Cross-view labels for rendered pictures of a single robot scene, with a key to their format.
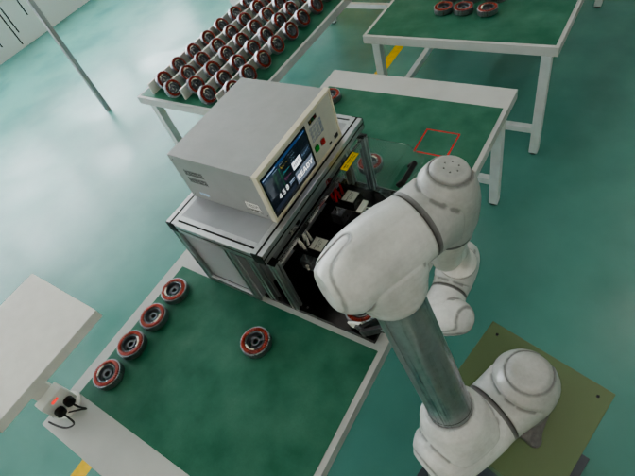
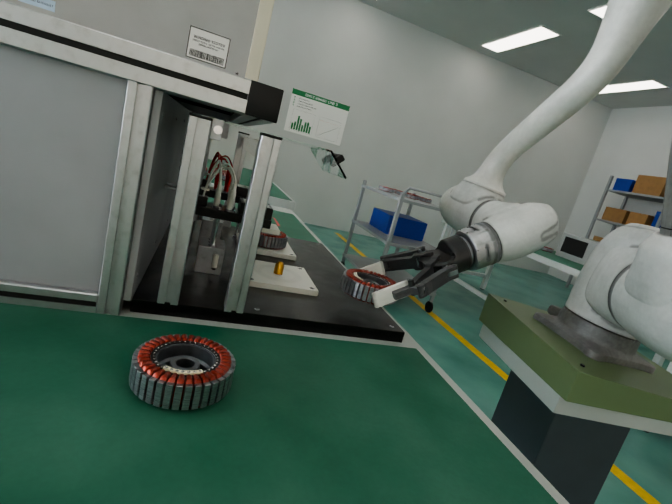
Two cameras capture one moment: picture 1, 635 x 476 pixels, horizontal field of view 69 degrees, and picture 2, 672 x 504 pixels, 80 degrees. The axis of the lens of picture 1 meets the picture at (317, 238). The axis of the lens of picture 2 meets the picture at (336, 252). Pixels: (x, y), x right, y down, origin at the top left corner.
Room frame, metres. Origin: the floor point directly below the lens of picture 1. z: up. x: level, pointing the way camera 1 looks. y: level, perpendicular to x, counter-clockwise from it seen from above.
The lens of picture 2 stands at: (0.60, 0.67, 1.04)
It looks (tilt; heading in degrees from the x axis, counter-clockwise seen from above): 12 degrees down; 292
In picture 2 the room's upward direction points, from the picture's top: 15 degrees clockwise
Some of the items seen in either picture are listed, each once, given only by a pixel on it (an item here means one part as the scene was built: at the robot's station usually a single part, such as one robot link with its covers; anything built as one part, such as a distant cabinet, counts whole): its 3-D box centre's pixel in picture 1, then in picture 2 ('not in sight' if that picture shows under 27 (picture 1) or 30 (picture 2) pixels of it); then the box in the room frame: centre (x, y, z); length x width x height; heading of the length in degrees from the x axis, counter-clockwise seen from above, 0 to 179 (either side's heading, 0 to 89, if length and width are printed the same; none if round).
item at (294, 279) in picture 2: not in sight; (277, 275); (1.00, -0.05, 0.78); 0.15 x 0.15 x 0.01; 42
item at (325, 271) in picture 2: (357, 249); (262, 264); (1.10, -0.13, 0.76); 0.64 x 0.47 x 0.02; 132
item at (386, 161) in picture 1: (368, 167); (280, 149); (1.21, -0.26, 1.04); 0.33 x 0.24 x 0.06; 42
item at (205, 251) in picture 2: (311, 258); (209, 254); (1.11, 0.05, 0.80); 0.07 x 0.05 x 0.06; 132
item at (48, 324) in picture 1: (66, 372); not in sight; (0.91, 0.92, 0.98); 0.37 x 0.35 x 0.46; 132
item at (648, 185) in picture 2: not in sight; (656, 188); (-1.17, -7.01, 1.93); 0.42 x 0.40 x 0.29; 134
